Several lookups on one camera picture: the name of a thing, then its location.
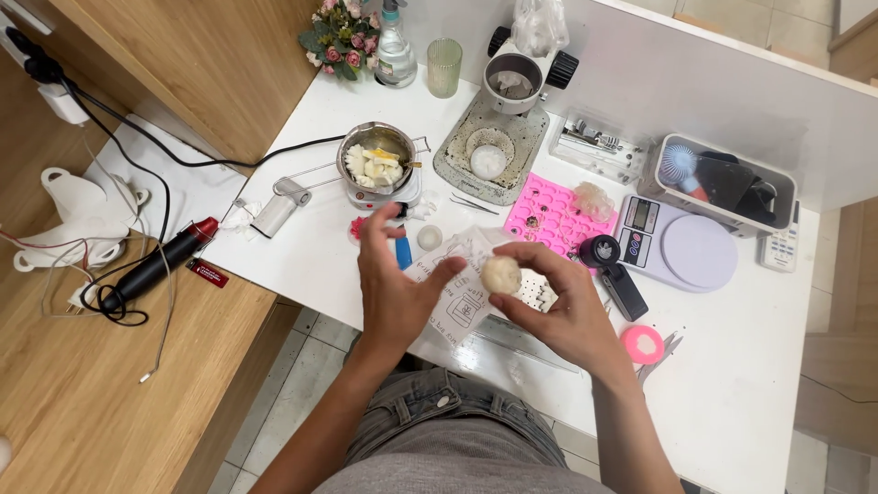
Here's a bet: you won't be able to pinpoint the person's left hand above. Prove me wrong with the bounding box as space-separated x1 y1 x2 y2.
356 201 469 352

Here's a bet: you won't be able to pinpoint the person's right hand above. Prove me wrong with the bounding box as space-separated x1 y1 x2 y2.
490 241 626 377

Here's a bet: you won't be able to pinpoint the round white wax ball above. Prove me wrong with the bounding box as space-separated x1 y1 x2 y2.
480 255 524 297

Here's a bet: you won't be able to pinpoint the white perforated mold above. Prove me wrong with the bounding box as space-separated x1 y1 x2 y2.
514 269 560 314

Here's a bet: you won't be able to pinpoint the black handheld magnifier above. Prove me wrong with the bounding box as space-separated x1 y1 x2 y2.
578 235 650 322

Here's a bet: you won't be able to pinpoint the white printed plastic bag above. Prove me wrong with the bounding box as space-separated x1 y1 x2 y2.
405 226 522 349

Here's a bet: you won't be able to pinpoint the pink round silicone mold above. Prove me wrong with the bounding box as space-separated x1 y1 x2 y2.
619 324 665 365

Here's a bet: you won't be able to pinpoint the pink silicone mold mat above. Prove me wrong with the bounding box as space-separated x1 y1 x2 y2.
503 172 618 275

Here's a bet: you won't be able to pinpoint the white electric hot plate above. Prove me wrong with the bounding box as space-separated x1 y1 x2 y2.
345 168 423 211

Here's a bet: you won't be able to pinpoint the silver scissors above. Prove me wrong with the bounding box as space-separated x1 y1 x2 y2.
635 331 684 385

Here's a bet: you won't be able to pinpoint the clear crumpled plastic wrap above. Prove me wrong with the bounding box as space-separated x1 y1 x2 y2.
572 181 616 224

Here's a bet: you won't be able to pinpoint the steel tweezers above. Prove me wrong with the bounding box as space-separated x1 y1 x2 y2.
449 193 500 216

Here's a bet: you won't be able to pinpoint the white digital kitchen scale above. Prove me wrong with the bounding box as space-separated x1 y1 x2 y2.
612 195 739 294

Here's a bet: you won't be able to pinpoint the white wax chunks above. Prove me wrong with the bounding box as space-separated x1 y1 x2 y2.
344 143 405 189

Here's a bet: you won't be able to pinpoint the white cylinder tool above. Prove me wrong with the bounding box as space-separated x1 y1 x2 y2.
250 180 313 240

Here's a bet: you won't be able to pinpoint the person's grey jeans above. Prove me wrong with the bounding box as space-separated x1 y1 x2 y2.
313 333 618 494

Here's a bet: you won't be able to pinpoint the clear plastic tool box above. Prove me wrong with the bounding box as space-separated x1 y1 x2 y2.
547 113 649 186

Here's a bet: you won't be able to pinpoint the white crumpled tissue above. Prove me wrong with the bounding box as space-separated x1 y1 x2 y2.
218 200 264 241

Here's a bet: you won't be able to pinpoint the red lighter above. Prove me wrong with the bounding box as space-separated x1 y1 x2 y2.
186 258 230 289

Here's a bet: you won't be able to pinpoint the white stereo microscope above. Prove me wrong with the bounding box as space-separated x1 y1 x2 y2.
434 25 580 207

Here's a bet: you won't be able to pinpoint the grey storage bin with items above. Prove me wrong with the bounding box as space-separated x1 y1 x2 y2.
637 133 798 239

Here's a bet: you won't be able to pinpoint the white remote control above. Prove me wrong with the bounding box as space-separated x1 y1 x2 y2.
760 200 801 274

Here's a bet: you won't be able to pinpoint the ribbed green glass cup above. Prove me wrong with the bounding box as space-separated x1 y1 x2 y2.
427 38 463 99

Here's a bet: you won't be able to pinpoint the black red heat gun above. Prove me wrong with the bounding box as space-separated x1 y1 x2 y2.
99 217 220 315

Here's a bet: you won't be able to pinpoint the clear spray bottle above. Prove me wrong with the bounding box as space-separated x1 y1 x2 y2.
375 0 418 89

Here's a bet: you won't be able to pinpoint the pink flower bouquet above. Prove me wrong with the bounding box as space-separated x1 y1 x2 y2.
298 0 382 81

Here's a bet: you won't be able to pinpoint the clear plastic bag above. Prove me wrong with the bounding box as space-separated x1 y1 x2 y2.
510 0 570 59

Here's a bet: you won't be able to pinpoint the white shaped holder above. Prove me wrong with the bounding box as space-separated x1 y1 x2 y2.
12 166 150 273

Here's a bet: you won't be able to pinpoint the white power adapter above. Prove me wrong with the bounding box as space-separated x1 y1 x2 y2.
37 82 91 127

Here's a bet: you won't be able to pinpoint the white power strip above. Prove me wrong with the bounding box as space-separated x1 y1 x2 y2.
0 0 56 70

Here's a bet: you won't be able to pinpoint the blue handled tool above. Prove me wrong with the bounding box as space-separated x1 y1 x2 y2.
394 221 414 271

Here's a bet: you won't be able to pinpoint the steel melting pot with handle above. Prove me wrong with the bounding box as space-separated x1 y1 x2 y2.
272 121 432 198

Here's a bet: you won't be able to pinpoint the black power cable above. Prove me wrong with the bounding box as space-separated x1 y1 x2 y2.
5 26 348 328

